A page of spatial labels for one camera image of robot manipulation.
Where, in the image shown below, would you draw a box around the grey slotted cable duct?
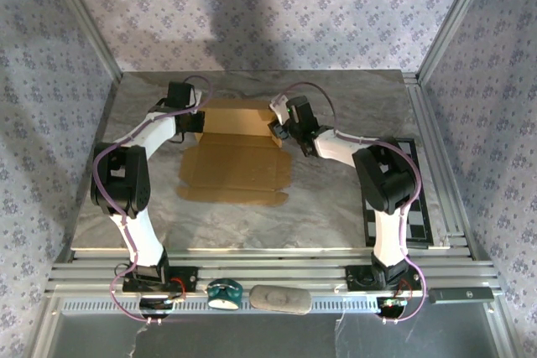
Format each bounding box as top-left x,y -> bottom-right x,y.
60,295 -> 420,317

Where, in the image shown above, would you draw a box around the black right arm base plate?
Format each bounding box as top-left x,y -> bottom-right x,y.
346,264 -> 423,292

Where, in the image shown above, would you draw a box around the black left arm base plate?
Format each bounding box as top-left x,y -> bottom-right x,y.
121,266 -> 199,295

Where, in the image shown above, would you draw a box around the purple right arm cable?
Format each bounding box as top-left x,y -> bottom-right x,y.
274,81 -> 430,326

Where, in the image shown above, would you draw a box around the black white checkerboard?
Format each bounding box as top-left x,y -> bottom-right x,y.
362,137 -> 431,249

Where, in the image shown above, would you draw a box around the aluminium side rail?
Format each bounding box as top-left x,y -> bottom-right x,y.
402,72 -> 479,261

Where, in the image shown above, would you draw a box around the grey oval stone pad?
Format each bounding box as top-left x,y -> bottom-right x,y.
249,284 -> 313,316

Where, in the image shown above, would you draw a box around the aluminium extrusion base rails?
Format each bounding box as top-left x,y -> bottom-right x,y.
45,247 -> 503,297

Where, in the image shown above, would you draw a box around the brown cardboard box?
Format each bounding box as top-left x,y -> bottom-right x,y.
175,99 -> 294,207

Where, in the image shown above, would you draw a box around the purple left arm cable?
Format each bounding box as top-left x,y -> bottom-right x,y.
92,75 -> 215,326

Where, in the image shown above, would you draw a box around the black rectangular device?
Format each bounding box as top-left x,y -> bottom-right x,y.
428,287 -> 495,304

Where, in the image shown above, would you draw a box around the teal tape dispenser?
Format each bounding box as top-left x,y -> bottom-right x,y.
206,278 -> 243,311

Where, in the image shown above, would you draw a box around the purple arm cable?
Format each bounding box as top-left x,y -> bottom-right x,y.
92,75 -> 215,326
274,81 -> 430,326

